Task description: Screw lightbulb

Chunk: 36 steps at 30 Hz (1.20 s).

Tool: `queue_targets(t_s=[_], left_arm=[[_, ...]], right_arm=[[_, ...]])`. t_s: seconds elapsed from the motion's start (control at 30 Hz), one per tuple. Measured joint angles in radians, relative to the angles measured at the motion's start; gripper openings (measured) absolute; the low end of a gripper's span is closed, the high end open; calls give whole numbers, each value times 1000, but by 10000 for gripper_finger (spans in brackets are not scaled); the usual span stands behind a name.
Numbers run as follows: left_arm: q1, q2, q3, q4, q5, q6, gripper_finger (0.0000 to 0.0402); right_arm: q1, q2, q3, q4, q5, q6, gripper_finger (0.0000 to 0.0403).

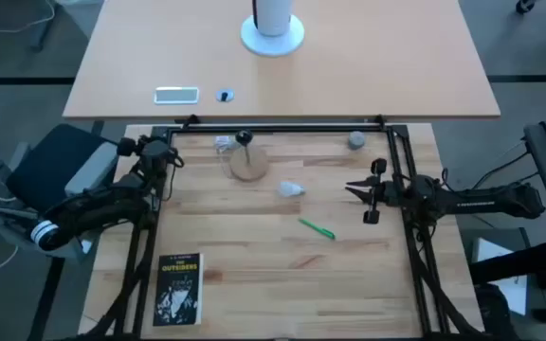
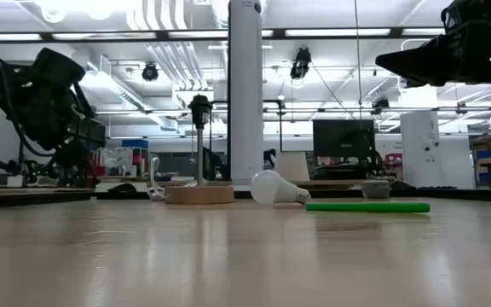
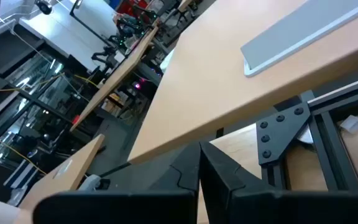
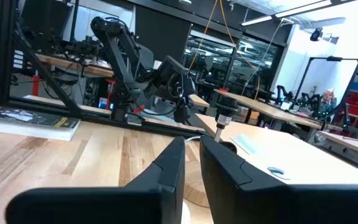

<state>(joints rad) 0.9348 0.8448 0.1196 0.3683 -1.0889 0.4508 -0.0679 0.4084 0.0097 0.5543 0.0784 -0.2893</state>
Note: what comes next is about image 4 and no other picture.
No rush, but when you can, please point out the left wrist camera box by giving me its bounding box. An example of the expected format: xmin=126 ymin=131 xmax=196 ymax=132
xmin=158 ymin=55 xmax=188 ymax=75

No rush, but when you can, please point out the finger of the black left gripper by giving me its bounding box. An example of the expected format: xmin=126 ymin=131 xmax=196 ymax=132
xmin=173 ymin=105 xmax=185 ymax=124
xmin=182 ymin=98 xmax=196 ymax=123

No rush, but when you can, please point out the black aluminium table frame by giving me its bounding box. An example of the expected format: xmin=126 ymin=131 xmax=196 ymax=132
xmin=0 ymin=0 xmax=209 ymax=138

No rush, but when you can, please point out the light wood desk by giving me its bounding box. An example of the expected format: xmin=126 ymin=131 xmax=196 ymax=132
xmin=194 ymin=113 xmax=358 ymax=185

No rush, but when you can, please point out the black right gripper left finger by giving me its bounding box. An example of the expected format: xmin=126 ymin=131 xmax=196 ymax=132
xmin=5 ymin=136 xmax=186 ymax=224

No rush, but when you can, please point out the black ceiling camera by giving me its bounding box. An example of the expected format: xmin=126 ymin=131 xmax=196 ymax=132
xmin=309 ymin=27 xmax=324 ymax=42

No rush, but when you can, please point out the grey desk cable hatch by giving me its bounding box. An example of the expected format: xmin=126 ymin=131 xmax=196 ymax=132
xmin=230 ymin=134 xmax=257 ymax=156

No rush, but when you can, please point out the long wooden background table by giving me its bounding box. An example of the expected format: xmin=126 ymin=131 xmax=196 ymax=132
xmin=213 ymin=88 xmax=323 ymax=130

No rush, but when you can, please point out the dark cover book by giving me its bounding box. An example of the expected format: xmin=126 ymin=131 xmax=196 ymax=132
xmin=0 ymin=107 xmax=81 ymax=142

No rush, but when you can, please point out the grey round desk grommet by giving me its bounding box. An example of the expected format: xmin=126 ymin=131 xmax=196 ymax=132
xmin=267 ymin=166 xmax=291 ymax=180

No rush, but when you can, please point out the wooden background workbench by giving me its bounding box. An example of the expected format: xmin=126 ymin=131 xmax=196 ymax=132
xmin=35 ymin=53 xmax=115 ymax=78

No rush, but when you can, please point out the ceiling light strip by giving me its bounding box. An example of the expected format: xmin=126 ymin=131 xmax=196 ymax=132
xmin=241 ymin=0 xmax=335 ymax=27

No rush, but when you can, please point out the person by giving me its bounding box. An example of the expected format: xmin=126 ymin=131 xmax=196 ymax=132
xmin=318 ymin=89 xmax=337 ymax=118

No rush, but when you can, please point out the wooden base lamp stand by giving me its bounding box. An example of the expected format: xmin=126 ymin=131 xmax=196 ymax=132
xmin=183 ymin=95 xmax=239 ymax=208

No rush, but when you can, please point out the black overhead rig frame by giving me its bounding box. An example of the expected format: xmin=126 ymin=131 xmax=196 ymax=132
xmin=293 ymin=55 xmax=358 ymax=106

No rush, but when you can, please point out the yellow hanging cable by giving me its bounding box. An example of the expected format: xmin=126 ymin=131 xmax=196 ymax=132
xmin=187 ymin=0 xmax=260 ymax=101

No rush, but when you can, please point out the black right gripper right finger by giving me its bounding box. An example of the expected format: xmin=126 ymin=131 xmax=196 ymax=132
xmin=200 ymin=136 xmax=358 ymax=224

